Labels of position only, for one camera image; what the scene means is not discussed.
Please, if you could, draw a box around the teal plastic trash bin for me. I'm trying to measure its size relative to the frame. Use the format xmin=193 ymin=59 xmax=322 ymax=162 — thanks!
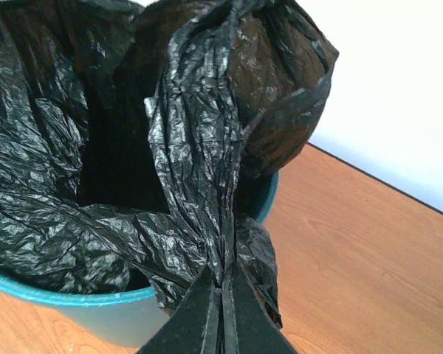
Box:
xmin=0 ymin=169 xmax=281 ymax=350

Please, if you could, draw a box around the black plastic trash bag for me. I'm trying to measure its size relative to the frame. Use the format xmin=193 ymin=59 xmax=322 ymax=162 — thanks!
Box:
xmin=0 ymin=1 xmax=339 ymax=325

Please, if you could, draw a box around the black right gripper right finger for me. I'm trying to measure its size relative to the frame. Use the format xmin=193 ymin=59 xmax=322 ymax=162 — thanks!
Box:
xmin=222 ymin=265 xmax=296 ymax=354

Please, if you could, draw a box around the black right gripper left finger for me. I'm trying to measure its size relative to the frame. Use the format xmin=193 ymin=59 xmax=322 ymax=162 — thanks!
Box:
xmin=138 ymin=266 xmax=222 ymax=354

